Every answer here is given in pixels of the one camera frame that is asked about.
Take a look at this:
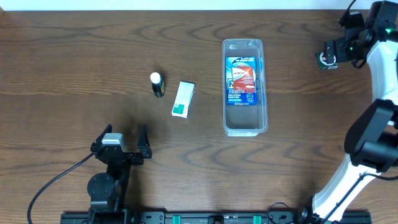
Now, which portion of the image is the blue Kool Fever box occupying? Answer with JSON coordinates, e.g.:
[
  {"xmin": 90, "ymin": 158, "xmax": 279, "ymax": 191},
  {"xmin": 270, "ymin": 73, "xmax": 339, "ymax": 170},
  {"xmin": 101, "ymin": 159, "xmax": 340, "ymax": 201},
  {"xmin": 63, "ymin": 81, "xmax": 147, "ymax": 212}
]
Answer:
[{"xmin": 224, "ymin": 57, "xmax": 258, "ymax": 106}]

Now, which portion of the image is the white green medicine box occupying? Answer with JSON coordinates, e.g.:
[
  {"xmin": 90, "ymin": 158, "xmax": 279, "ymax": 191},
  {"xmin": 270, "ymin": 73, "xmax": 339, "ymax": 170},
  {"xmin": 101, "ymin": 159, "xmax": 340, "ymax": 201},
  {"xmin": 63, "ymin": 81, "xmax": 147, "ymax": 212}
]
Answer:
[{"xmin": 171, "ymin": 82, "xmax": 195, "ymax": 118}]

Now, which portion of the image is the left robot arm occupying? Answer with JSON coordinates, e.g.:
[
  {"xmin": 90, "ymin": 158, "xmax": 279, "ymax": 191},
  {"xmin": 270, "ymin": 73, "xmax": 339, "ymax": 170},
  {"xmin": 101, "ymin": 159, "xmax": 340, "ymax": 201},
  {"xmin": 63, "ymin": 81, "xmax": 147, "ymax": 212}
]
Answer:
[{"xmin": 87, "ymin": 124, "xmax": 152, "ymax": 223}]

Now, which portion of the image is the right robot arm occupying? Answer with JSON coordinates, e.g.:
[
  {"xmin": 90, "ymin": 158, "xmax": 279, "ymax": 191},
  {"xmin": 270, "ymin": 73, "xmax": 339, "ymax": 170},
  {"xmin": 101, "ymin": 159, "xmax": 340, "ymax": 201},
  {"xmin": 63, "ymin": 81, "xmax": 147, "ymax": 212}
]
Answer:
[{"xmin": 295, "ymin": 1, "xmax": 397, "ymax": 223}]

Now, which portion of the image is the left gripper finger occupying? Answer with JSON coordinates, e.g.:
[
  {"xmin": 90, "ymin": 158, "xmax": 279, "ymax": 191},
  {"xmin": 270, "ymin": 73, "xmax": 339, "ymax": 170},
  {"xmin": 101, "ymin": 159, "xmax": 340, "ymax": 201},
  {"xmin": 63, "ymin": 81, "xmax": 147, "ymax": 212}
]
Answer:
[
  {"xmin": 91, "ymin": 124, "xmax": 113, "ymax": 146},
  {"xmin": 137, "ymin": 125, "xmax": 152, "ymax": 157}
]

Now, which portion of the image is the dark green round-label box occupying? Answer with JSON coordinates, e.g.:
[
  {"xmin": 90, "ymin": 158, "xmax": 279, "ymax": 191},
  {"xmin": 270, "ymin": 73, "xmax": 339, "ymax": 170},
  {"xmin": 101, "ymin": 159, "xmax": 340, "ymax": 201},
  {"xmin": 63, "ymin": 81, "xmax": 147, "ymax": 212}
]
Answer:
[{"xmin": 315, "ymin": 52, "xmax": 338, "ymax": 70}]

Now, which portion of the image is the red medicine box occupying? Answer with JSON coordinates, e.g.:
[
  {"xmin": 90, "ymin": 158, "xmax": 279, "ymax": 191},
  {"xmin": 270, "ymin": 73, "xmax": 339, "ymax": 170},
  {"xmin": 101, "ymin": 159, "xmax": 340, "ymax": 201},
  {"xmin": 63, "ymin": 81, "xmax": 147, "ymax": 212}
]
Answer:
[{"xmin": 231, "ymin": 66, "xmax": 256, "ymax": 93}]

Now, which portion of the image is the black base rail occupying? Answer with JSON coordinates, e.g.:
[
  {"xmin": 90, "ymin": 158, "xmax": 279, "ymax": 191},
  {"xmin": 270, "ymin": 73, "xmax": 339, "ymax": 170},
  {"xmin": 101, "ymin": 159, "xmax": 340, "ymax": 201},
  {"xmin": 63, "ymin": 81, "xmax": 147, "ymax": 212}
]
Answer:
[{"xmin": 60, "ymin": 208, "xmax": 373, "ymax": 224}]

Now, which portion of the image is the clear plastic container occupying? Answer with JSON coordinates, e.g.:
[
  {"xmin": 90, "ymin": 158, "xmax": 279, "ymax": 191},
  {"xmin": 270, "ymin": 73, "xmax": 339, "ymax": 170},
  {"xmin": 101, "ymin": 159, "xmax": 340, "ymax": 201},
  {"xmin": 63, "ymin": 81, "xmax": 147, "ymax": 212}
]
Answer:
[{"xmin": 222, "ymin": 39, "xmax": 268, "ymax": 137}]

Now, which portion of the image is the dark bottle white cap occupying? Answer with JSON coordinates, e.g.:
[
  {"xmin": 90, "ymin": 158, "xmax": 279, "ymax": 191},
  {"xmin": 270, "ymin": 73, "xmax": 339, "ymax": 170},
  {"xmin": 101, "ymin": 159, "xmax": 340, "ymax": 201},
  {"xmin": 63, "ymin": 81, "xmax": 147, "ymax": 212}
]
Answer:
[{"xmin": 150, "ymin": 72, "xmax": 165, "ymax": 98}]

